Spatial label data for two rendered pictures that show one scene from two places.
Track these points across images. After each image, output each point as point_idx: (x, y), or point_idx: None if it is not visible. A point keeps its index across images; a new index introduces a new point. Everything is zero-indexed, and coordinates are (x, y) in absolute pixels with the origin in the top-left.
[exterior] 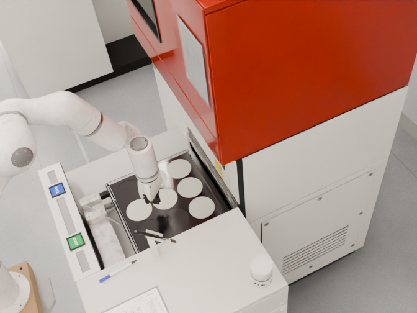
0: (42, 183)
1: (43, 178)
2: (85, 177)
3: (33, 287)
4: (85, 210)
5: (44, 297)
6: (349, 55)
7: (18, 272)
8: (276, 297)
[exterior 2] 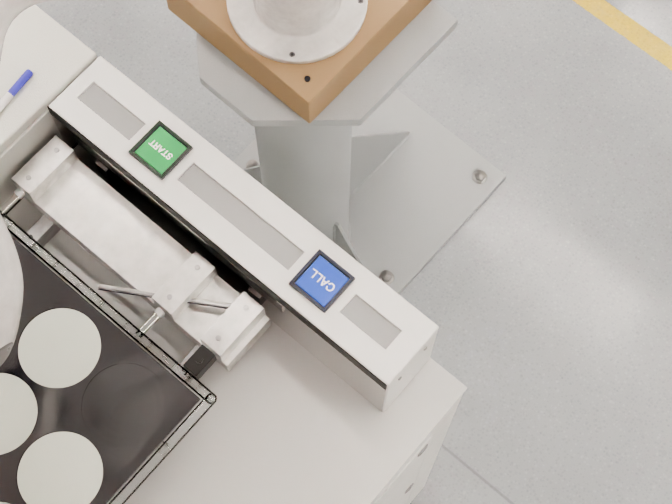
0: (387, 288)
1: (396, 306)
2: (341, 449)
3: (244, 52)
4: (236, 298)
5: (228, 71)
6: None
7: (304, 66)
8: None
